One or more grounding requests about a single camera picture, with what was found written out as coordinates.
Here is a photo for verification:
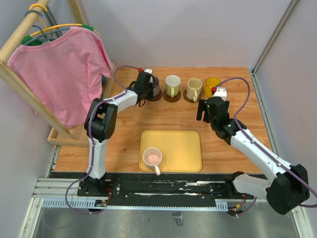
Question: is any white slotted cable duct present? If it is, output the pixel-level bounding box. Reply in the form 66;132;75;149
41;199;228;211

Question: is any grey hanger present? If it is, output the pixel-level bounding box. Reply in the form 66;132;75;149
23;3;71;45

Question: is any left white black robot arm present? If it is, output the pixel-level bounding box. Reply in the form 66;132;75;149
80;69;155;196

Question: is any cream white mug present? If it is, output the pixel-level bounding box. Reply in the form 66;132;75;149
187;78;203;90

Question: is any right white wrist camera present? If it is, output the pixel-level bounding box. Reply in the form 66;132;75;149
213;87;227;101

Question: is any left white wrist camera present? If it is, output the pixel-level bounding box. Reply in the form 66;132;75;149
144;68;152;74

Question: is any yellow green hanger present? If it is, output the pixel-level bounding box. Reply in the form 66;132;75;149
20;0;100;46

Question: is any yellow plastic tray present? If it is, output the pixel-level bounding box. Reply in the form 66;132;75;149
139;130;202;173

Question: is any pink white mug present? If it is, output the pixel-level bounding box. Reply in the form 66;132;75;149
142;147;162;176

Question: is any wooden clothes rack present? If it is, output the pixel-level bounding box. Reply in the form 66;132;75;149
0;0;117;148

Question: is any brown wooden coaster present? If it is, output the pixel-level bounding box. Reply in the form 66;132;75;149
148;90;162;102
183;88;202;103
163;88;181;103

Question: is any pink t-shirt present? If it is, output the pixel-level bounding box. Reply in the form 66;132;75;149
7;27;113;128

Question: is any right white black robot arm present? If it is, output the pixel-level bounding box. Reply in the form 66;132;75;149
196;97;310;215

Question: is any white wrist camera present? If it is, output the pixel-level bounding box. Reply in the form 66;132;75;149
213;87;227;101
144;68;152;74

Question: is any white cup green handle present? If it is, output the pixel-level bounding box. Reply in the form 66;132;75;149
165;75;181;97

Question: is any yellow transparent cup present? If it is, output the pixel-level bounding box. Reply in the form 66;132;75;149
203;77;221;98

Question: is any woven rattan coaster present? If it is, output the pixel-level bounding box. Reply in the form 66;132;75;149
202;90;213;100

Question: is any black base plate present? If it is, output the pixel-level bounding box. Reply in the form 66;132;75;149
48;171;256;208

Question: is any aluminium frame rail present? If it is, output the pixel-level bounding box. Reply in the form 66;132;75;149
252;0;302;165

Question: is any grey purple cup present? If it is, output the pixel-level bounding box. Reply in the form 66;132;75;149
153;76;160;97

